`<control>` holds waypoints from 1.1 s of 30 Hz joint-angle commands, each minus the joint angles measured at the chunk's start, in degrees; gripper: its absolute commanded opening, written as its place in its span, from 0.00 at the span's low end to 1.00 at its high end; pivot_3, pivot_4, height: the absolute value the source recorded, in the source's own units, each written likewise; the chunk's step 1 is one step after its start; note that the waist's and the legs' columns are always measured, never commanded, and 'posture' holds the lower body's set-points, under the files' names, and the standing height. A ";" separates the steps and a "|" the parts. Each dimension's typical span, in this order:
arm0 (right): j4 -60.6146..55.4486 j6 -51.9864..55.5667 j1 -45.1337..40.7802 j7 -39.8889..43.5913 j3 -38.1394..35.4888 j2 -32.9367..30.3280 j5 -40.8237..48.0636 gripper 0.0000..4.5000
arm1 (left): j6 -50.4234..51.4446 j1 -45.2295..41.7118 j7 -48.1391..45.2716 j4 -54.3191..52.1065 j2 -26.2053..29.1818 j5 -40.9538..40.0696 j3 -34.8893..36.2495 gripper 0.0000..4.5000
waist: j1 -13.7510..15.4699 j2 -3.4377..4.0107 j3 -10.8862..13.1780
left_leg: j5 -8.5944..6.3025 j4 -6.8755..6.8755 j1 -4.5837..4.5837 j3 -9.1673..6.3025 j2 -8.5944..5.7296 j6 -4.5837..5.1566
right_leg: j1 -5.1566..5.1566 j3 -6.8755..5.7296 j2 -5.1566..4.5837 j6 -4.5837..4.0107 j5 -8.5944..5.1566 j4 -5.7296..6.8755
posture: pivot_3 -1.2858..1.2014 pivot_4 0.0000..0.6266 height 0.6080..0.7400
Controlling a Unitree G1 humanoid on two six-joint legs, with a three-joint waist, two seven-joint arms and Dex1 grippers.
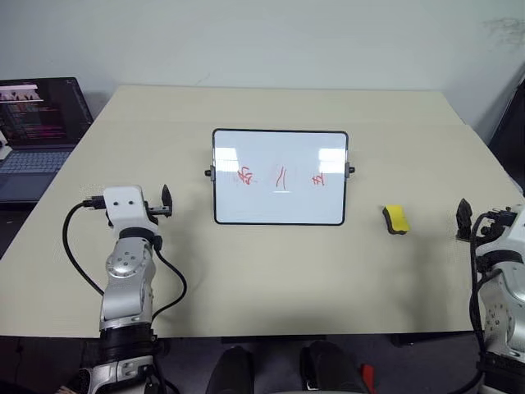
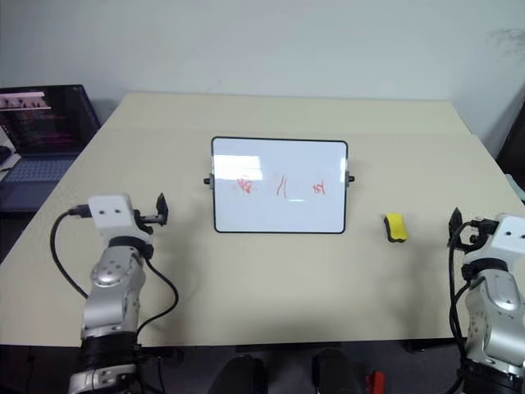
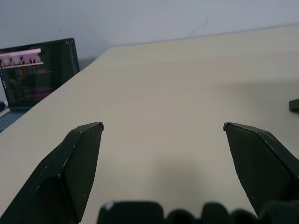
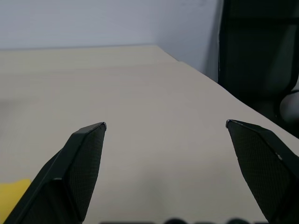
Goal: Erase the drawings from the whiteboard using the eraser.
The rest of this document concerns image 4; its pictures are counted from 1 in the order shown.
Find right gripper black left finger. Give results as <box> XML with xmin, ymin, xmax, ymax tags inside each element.
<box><xmin>0</xmin><ymin>121</ymin><xmax>107</xmax><ymax>224</ymax></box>

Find small yellow object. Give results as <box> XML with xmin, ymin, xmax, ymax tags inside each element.
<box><xmin>0</xmin><ymin>178</ymin><xmax>31</xmax><ymax>221</ymax></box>

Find black office chair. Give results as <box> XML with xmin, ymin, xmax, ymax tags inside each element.
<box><xmin>218</xmin><ymin>0</ymin><xmax>299</xmax><ymax>138</ymax></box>

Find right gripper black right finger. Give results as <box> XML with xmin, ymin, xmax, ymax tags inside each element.
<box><xmin>226</xmin><ymin>119</ymin><xmax>299</xmax><ymax>224</ymax></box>

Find pale grey rounded object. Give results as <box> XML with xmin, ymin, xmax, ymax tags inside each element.
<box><xmin>279</xmin><ymin>90</ymin><xmax>299</xmax><ymax>122</ymax></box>

